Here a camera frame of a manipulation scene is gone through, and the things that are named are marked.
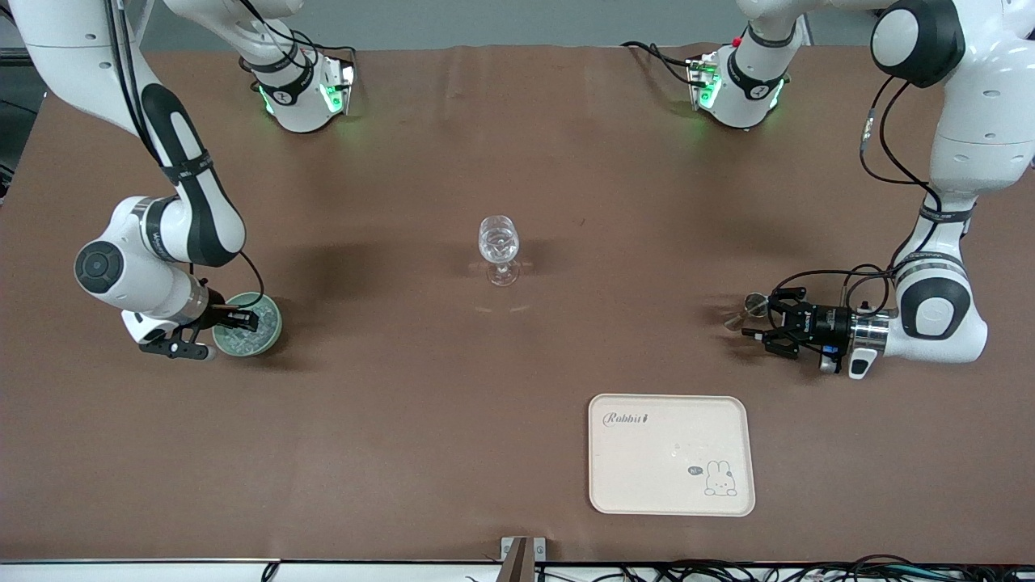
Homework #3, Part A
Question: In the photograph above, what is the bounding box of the pile of clear ice cubes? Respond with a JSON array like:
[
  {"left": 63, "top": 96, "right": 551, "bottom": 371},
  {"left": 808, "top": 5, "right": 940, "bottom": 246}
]
[{"left": 222, "top": 303, "right": 277, "bottom": 353}]

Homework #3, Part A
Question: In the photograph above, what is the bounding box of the clear stemmed wine glass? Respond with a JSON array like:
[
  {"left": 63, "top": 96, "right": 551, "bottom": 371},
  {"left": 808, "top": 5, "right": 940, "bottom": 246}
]
[{"left": 478, "top": 215, "right": 521, "bottom": 287}]

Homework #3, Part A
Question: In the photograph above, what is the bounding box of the green ceramic bowl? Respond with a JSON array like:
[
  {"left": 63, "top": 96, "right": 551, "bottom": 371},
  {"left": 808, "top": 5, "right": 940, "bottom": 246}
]
[{"left": 212, "top": 293, "right": 283, "bottom": 357}]

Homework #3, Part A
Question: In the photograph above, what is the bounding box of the white rabbit print tray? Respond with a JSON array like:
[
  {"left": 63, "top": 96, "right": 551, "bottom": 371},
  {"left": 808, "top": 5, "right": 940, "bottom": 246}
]
[{"left": 588, "top": 393, "right": 757, "bottom": 517}]

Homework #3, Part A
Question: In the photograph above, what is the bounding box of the brown table cover sheet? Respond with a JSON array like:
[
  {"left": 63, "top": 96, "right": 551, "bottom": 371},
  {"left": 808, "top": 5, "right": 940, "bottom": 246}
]
[{"left": 0, "top": 44, "right": 1035, "bottom": 564}]

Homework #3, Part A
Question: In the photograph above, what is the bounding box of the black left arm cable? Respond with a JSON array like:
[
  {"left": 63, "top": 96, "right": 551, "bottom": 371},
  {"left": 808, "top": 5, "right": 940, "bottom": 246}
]
[{"left": 772, "top": 77, "right": 943, "bottom": 316}]

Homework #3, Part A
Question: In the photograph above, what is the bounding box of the white table edge rail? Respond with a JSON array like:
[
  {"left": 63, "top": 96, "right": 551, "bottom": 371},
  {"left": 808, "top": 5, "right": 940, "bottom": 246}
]
[{"left": 0, "top": 558, "right": 1035, "bottom": 582}]

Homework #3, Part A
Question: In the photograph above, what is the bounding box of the bundle of black cables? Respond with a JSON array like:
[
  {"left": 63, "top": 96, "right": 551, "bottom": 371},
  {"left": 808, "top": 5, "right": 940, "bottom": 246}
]
[{"left": 534, "top": 555, "right": 1035, "bottom": 582}]

